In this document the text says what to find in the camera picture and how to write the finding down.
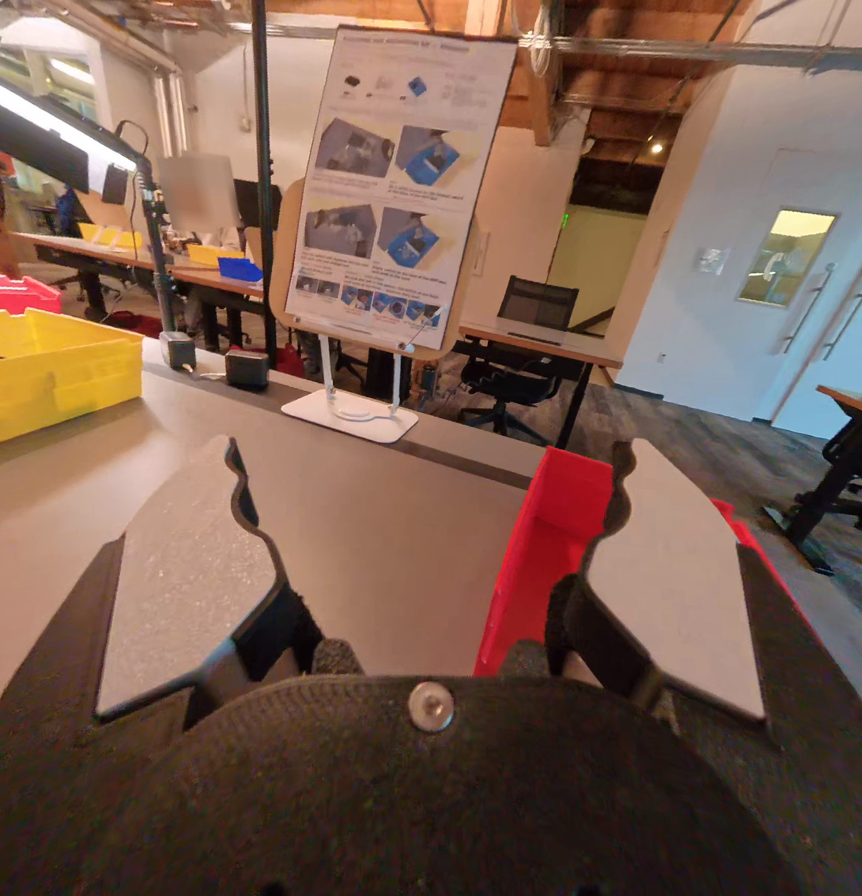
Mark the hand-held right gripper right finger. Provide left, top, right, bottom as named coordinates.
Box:
left=546, top=437, right=768, bottom=722

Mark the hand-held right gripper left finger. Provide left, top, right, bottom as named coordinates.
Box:
left=94, top=434, right=320, bottom=722

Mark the large red plastic bin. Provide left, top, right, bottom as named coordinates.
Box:
left=473, top=447, right=817, bottom=676

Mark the wooden desk with black chair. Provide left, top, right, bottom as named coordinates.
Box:
left=763, top=378, right=862, bottom=576

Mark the black power adapter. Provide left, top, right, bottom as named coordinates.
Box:
left=224, top=349, right=271, bottom=392

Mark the white board stand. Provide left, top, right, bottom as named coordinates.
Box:
left=280, top=335, right=419, bottom=444

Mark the large yellow plastic bin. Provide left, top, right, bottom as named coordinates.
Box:
left=0, top=308, right=145, bottom=449

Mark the black office chair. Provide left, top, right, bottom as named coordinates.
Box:
left=459, top=339, right=593, bottom=445

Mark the black light stand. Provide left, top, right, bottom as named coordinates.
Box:
left=133, top=157, right=181, bottom=337

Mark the black mesh chair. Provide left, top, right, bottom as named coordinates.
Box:
left=497, top=275, right=580, bottom=331

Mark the stacked red plastic bin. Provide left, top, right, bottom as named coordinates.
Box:
left=0, top=273, right=63, bottom=314

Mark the long wooden desk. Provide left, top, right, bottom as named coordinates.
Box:
left=11, top=231, right=265, bottom=351

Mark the interior window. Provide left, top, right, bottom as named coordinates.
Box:
left=737, top=209, right=838, bottom=308

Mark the black vertical pole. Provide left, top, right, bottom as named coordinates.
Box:
left=249, top=0, right=279, bottom=368

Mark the black monitor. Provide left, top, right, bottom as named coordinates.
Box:
left=233, top=178, right=284, bottom=232

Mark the instruction sheet on wooden board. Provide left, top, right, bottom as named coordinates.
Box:
left=269, top=24, right=519, bottom=361

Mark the black light panel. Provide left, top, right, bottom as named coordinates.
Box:
left=0, top=70, right=152, bottom=196

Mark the white door with long handles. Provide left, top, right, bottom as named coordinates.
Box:
left=770, top=245, right=862, bottom=443

